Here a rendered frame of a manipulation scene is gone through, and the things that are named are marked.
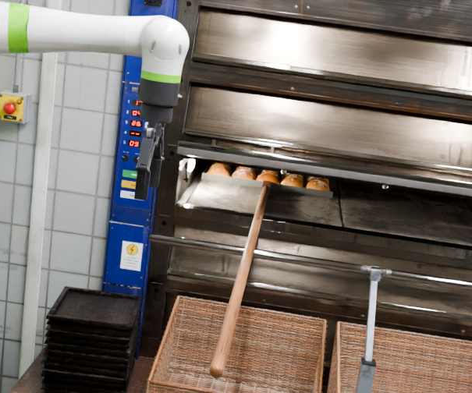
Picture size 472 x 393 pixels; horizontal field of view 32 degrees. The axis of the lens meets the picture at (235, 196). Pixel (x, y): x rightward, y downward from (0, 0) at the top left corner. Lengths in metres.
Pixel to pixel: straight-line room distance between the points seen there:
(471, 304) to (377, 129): 0.72
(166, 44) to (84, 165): 1.23
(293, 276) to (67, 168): 0.90
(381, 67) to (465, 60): 0.28
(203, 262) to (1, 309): 0.80
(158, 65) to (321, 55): 1.08
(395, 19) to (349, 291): 0.96
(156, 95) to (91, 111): 1.11
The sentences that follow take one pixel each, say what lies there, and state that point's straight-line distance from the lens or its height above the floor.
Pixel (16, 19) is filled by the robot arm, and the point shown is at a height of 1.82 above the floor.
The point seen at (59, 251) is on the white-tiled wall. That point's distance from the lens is 3.15.
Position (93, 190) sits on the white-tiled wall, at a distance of 3.05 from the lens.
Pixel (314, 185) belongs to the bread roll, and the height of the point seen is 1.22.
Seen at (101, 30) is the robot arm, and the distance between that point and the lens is 2.02.
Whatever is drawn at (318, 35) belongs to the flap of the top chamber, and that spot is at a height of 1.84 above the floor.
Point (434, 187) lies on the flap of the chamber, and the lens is 2.83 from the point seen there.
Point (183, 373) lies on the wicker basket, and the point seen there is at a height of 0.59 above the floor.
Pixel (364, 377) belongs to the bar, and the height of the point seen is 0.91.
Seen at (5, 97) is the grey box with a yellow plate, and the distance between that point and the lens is 3.02.
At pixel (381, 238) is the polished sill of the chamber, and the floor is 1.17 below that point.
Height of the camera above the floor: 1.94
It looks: 14 degrees down
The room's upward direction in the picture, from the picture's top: 8 degrees clockwise
